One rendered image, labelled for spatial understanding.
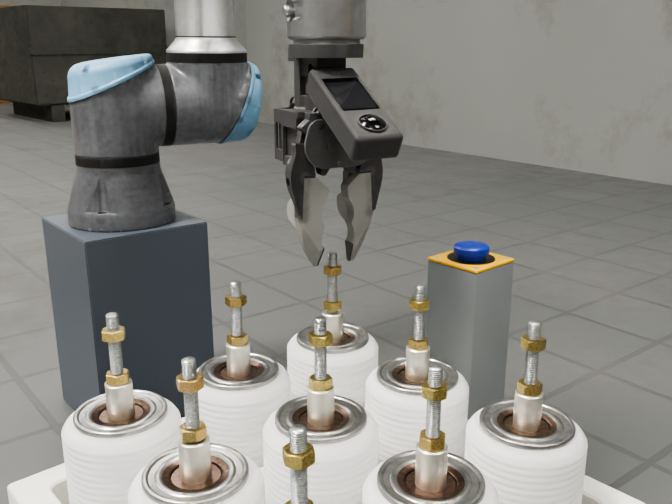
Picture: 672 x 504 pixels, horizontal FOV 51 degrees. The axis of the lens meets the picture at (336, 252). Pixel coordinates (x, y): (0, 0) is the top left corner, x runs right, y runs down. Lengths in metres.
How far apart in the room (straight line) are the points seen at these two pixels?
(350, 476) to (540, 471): 0.14
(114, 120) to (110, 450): 0.53
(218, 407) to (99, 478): 0.12
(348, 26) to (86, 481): 0.44
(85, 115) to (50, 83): 4.60
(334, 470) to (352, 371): 0.17
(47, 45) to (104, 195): 4.62
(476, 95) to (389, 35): 0.71
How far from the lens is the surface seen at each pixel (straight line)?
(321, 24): 0.66
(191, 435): 0.52
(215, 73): 1.03
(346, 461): 0.57
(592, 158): 3.34
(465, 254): 0.80
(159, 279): 1.03
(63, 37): 5.66
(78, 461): 0.62
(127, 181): 1.02
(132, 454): 0.60
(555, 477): 0.59
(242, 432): 0.66
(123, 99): 1.01
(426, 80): 3.95
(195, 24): 1.05
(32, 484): 0.70
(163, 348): 1.07
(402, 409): 0.64
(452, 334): 0.82
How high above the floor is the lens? 0.55
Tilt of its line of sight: 16 degrees down
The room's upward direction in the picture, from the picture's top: straight up
